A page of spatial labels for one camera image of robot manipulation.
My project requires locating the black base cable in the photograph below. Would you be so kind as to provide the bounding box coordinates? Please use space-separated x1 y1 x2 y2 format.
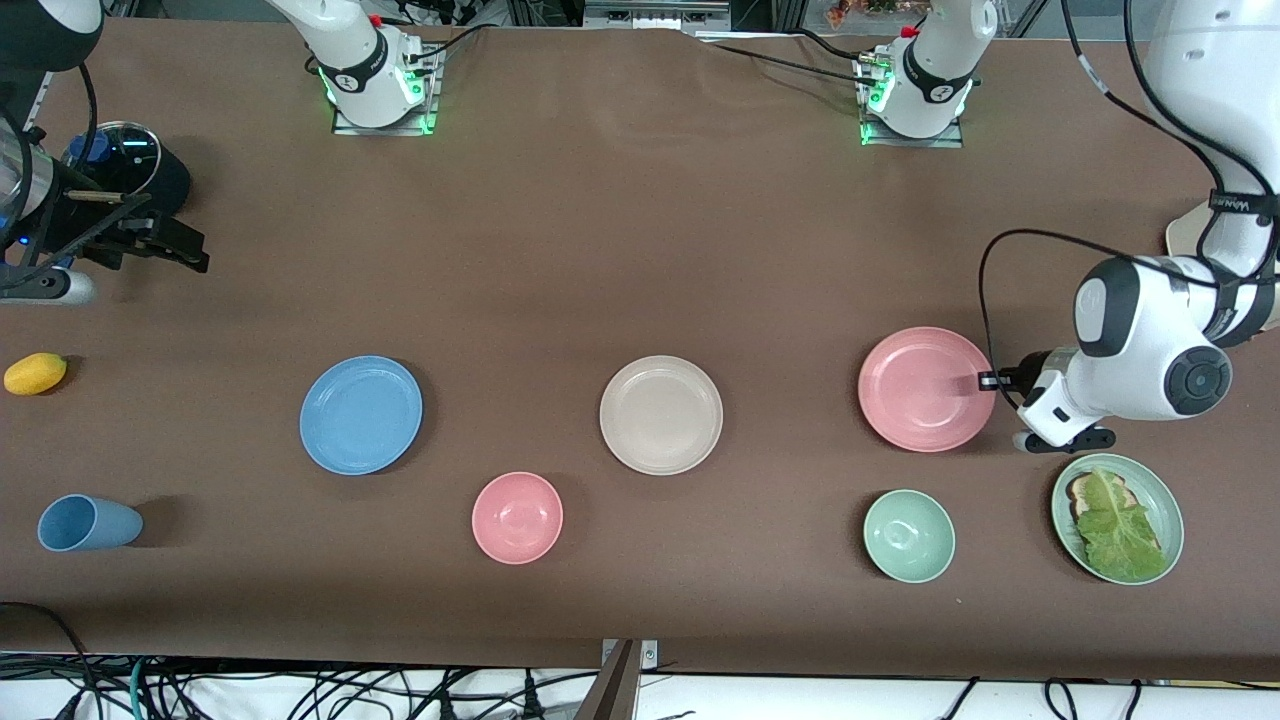
405 25 491 76
700 40 881 86
795 28 876 61

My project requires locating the colourful toy food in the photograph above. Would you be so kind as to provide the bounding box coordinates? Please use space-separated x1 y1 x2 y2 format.
825 0 931 26

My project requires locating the blue plate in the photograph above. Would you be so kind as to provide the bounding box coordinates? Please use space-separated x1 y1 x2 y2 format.
299 355 424 476

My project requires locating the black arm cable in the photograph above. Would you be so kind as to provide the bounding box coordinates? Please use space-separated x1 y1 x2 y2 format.
978 0 1280 413
0 60 161 296

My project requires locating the yellow lemon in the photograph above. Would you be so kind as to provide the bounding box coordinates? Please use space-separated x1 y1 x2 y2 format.
3 352 68 396

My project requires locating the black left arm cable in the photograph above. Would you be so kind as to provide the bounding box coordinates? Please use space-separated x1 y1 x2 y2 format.
978 0 1280 413

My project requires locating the dark table post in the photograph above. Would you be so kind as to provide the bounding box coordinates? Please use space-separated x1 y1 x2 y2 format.
575 640 641 720

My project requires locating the pink bowl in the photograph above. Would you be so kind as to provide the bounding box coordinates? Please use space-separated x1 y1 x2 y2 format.
471 471 564 566

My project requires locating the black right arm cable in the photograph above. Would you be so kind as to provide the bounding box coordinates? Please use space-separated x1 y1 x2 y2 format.
0 60 161 296

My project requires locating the blue cup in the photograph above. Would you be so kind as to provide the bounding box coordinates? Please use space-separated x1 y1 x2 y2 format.
37 494 144 553

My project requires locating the beige plate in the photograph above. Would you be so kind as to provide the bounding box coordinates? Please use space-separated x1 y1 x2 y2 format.
599 355 724 477

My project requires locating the cream white toaster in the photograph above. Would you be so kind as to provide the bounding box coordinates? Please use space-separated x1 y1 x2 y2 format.
1165 200 1223 263

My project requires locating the black pot with blue handle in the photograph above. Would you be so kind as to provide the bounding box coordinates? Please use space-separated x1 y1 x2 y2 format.
57 120 192 229

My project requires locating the green lettuce leaf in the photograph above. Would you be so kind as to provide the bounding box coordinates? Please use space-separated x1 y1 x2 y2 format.
1075 468 1169 583

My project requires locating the bread slice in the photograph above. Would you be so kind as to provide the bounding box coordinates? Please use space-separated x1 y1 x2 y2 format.
1066 472 1136 521

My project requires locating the green plate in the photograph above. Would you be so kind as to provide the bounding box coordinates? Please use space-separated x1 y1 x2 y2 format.
1050 453 1185 586

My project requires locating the glass pot lid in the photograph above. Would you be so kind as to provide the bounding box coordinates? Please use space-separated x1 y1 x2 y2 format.
57 121 162 206

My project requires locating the green bowl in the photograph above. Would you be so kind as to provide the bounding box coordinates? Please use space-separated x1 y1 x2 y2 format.
863 488 956 584

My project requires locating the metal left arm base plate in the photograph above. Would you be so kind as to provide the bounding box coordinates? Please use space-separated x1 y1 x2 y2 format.
858 55 966 149

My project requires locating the grey metal box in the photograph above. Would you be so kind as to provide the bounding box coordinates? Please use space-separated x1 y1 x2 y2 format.
585 0 731 31

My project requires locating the pink plate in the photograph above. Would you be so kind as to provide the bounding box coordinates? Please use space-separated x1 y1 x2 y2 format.
857 326 997 453

